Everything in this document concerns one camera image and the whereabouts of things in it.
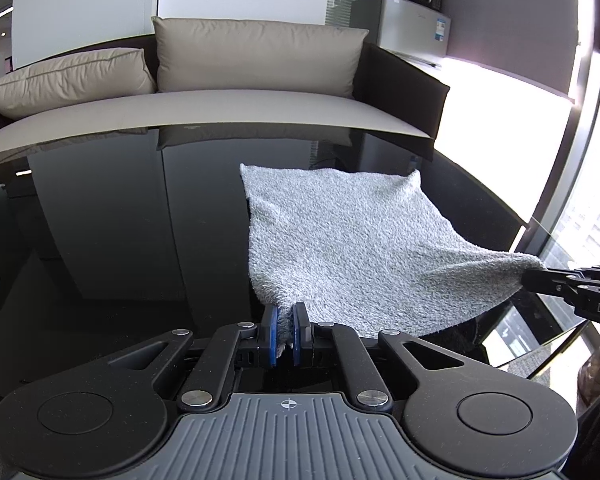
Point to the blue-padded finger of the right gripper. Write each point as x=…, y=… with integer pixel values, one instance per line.
x=584, y=273
x=555, y=283

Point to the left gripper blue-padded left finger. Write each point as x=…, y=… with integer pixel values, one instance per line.
x=231, y=348

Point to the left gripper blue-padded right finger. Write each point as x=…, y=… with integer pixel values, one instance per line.
x=336, y=345

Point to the grey fluffy towel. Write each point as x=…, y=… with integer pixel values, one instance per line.
x=370, y=251

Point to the dark sofa with beige seat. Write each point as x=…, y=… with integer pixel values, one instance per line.
x=389, y=96

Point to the silver mini fridge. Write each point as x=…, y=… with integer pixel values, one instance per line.
x=404, y=28

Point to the small beige side cushion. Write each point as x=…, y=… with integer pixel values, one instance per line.
x=75, y=79

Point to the large beige back cushion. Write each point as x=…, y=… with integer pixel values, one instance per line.
x=202, y=54

